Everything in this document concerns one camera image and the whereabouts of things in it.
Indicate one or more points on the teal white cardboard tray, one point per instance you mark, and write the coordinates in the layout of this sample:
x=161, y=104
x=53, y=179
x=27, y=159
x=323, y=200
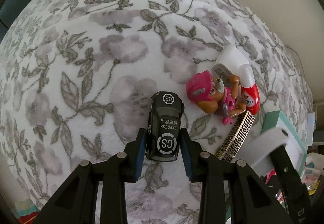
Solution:
x=294, y=146

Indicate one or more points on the black toy car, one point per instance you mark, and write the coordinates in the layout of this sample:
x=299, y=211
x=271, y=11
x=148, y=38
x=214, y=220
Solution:
x=164, y=124

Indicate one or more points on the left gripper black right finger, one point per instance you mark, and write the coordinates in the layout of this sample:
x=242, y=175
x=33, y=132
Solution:
x=251, y=200

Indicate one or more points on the white charger plug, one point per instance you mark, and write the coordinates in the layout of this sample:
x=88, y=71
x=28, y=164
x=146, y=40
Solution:
x=228, y=63

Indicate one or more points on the pink puppy toy figure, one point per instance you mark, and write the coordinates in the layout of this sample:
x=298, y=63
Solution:
x=212, y=96

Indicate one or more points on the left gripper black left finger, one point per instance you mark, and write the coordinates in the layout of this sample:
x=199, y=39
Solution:
x=75, y=200

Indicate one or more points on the floral grey white blanket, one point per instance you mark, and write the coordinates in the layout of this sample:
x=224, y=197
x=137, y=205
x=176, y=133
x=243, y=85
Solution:
x=77, y=78

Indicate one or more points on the white smartwatch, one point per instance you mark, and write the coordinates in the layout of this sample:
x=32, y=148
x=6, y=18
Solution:
x=257, y=154

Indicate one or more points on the red stain remover bottle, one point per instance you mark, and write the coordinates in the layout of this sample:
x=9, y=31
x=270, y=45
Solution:
x=249, y=89

